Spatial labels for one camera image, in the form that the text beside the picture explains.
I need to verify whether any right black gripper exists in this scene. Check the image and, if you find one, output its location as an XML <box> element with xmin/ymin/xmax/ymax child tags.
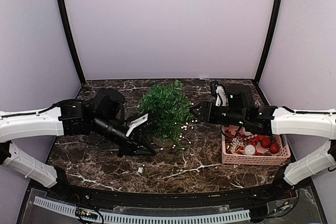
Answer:
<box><xmin>190</xmin><ymin>101</ymin><xmax>247</xmax><ymax>127</ymax></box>

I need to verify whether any fairy light string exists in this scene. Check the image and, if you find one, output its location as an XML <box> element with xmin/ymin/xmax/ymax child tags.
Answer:
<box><xmin>159</xmin><ymin>102</ymin><xmax>203</xmax><ymax>151</ymax></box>

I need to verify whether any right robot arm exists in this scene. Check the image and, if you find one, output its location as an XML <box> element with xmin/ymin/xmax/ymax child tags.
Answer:
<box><xmin>190</xmin><ymin>81</ymin><xmax>335</xmax><ymax>200</ymax></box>

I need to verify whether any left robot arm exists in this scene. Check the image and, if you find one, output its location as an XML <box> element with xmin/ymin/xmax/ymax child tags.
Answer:
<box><xmin>1</xmin><ymin>88</ymin><xmax>158</xmax><ymax>201</ymax></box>

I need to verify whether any small green christmas tree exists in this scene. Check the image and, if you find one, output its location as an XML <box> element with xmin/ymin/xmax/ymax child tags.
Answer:
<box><xmin>139</xmin><ymin>80</ymin><xmax>193</xmax><ymax>148</ymax></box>

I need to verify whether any white snowflake ornament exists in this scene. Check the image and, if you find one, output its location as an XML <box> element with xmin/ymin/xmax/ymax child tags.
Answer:
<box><xmin>230</xmin><ymin>137</ymin><xmax>245</xmax><ymax>149</ymax></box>

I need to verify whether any pink plastic basket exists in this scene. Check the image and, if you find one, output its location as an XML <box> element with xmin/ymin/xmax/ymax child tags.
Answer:
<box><xmin>221</xmin><ymin>126</ymin><xmax>291</xmax><ymax>166</ymax></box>

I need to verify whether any red bow ornament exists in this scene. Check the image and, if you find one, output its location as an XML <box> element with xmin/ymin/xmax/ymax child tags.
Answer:
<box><xmin>245</xmin><ymin>135</ymin><xmax>262</xmax><ymax>145</ymax></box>

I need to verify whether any white ball ornament lower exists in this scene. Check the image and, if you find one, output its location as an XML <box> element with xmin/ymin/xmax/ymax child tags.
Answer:
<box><xmin>244</xmin><ymin>144</ymin><xmax>256</xmax><ymax>156</ymax></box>

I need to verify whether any red glitter ball left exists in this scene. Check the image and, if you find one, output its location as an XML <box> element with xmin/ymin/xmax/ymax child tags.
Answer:
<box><xmin>259</xmin><ymin>137</ymin><xmax>271</xmax><ymax>149</ymax></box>

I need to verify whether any red glitter ball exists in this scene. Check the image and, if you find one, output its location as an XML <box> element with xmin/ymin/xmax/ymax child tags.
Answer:
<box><xmin>269</xmin><ymin>143</ymin><xmax>280</xmax><ymax>154</ymax></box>
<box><xmin>259</xmin><ymin>137</ymin><xmax>271</xmax><ymax>149</ymax></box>

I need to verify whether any red glitter ball right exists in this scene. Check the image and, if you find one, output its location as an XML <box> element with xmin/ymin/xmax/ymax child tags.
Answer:
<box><xmin>269</xmin><ymin>143</ymin><xmax>280</xmax><ymax>154</ymax></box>

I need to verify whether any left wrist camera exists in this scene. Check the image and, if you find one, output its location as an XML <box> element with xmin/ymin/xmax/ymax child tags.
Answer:
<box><xmin>126</xmin><ymin>113</ymin><xmax>159</xmax><ymax>137</ymax></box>

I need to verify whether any black front table rail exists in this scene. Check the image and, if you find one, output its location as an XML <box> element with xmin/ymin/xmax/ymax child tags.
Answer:
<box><xmin>47</xmin><ymin>166</ymin><xmax>300</xmax><ymax>210</ymax></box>

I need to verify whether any white slotted cable duct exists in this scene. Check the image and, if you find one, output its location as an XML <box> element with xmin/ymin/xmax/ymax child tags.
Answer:
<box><xmin>33</xmin><ymin>196</ymin><xmax>251</xmax><ymax>223</ymax></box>

